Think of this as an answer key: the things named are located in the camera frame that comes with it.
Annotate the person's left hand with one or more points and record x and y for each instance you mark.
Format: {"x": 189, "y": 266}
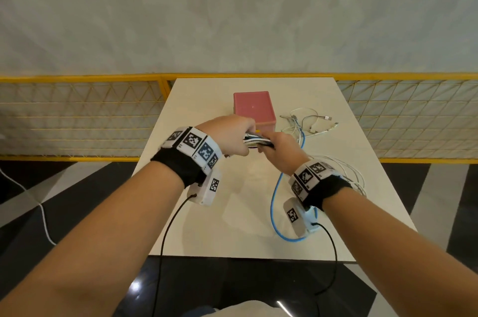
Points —
{"x": 227, "y": 135}

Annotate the person's right hand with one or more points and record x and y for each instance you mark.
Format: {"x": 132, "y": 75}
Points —
{"x": 284, "y": 152}

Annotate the pink green drawer box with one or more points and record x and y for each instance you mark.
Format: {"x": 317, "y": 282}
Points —
{"x": 254, "y": 104}

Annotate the person's right forearm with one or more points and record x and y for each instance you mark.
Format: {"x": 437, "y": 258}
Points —
{"x": 410, "y": 260}

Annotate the person's left forearm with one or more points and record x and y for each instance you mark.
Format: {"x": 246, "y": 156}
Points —
{"x": 93, "y": 246}

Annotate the light grey shirt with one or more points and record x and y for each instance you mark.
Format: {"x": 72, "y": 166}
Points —
{"x": 246, "y": 309}

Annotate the dark blue trousers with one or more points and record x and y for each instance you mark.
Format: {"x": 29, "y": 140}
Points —
{"x": 198, "y": 311}

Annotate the white wrist camera with marker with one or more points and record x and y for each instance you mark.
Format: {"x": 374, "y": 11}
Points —
{"x": 205, "y": 195}
{"x": 298, "y": 223}

